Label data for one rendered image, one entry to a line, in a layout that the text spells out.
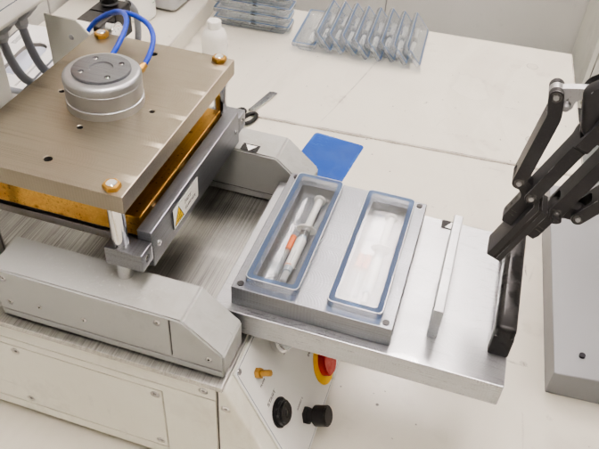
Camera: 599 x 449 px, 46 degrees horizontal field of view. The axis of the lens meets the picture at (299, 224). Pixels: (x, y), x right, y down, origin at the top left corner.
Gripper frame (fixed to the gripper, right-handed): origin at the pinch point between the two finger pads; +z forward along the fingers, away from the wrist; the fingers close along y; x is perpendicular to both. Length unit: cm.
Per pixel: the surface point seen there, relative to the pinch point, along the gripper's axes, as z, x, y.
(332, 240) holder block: 14.7, 1.7, -12.9
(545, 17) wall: 60, 249, 41
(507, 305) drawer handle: 6.5, -2.7, 4.0
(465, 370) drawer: 11.4, -8.4, 3.3
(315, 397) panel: 34.3, -2.5, -3.8
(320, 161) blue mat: 40, 49, -16
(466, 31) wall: 82, 248, 17
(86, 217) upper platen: 19.5, -8.8, -35.7
